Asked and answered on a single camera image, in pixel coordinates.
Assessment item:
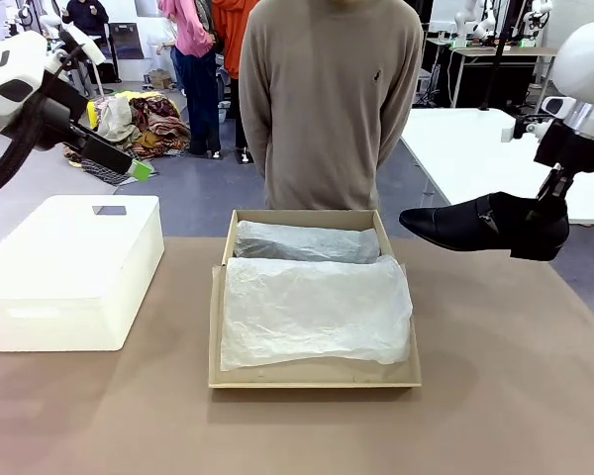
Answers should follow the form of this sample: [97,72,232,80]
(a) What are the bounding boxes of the checkered black white fabric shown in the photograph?
[62,145,146,187]

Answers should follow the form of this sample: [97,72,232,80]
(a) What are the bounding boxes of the small cardboard box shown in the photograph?
[148,68,174,91]

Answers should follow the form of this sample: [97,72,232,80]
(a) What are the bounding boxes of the dark workbench table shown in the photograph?
[446,46,558,110]

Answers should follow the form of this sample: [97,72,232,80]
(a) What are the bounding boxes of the brown cardboard shoe box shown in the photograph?
[207,208,423,392]

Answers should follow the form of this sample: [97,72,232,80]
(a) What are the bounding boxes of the person in pink top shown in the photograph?
[157,0,224,160]

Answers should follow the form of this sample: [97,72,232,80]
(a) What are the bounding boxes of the seated person in dark clothes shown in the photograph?
[60,0,111,38]

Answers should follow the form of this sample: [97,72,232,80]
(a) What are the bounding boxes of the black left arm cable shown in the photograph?
[0,81,70,196]

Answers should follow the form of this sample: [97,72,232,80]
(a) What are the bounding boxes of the white plastic storage box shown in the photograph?
[0,205,166,353]

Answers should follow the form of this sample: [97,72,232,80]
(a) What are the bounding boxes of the dark display panel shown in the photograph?
[107,22,146,61]

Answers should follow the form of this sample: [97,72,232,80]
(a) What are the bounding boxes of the white tissue paper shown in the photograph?
[219,219,415,373]

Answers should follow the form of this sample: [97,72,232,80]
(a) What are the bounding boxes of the person in beige sweater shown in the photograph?
[238,0,425,212]

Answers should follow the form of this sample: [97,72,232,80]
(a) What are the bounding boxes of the pile of colourful clothes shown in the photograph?
[87,90,193,160]

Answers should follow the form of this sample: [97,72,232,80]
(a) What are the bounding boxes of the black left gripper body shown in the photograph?
[22,83,89,153]

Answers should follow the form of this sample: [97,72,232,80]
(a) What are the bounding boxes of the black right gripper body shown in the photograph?
[533,121,594,179]

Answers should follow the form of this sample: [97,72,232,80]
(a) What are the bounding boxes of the black leather buckle shoe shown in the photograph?
[398,192,571,262]

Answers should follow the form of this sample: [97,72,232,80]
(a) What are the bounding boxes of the white storage box lid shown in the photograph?
[0,194,160,301]

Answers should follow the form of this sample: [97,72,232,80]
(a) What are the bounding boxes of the white table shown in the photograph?
[399,107,594,226]

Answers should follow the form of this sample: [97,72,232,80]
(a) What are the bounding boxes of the person in orange top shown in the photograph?
[211,0,262,165]

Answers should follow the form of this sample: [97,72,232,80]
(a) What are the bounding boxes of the white robot arm green base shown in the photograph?
[521,0,556,49]
[453,0,499,49]

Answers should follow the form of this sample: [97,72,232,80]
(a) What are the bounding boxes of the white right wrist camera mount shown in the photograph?
[501,113,551,144]

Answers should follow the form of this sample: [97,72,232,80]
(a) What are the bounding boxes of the black vertical pole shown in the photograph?
[479,0,514,112]

